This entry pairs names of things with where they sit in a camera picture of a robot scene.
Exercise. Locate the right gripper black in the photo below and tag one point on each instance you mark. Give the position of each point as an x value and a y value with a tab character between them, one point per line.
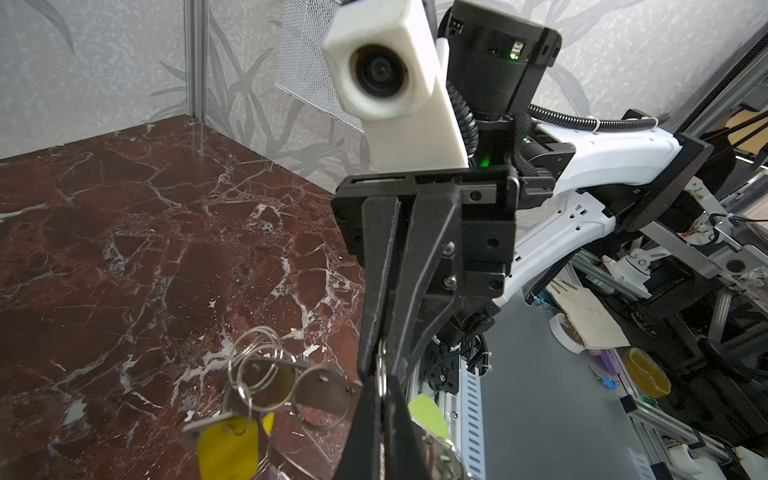
427	237

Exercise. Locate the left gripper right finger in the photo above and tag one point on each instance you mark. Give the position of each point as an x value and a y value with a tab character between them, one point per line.
404	458

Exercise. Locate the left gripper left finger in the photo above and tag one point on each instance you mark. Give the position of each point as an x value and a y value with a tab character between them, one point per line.
361	455

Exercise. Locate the large metal key ring plate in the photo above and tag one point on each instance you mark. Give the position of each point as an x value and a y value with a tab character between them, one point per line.
263	377

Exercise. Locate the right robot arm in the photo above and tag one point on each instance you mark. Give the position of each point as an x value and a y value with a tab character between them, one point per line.
580	179

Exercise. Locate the key with yellow tag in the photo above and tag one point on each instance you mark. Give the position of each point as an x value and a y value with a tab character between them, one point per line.
229	449

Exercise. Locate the green toy shovel wooden handle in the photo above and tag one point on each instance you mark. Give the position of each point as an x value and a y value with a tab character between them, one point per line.
425	411

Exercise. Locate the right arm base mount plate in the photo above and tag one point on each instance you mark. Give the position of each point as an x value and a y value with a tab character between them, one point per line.
441	364

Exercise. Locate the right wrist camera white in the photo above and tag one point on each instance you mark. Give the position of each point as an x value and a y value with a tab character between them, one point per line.
390	73

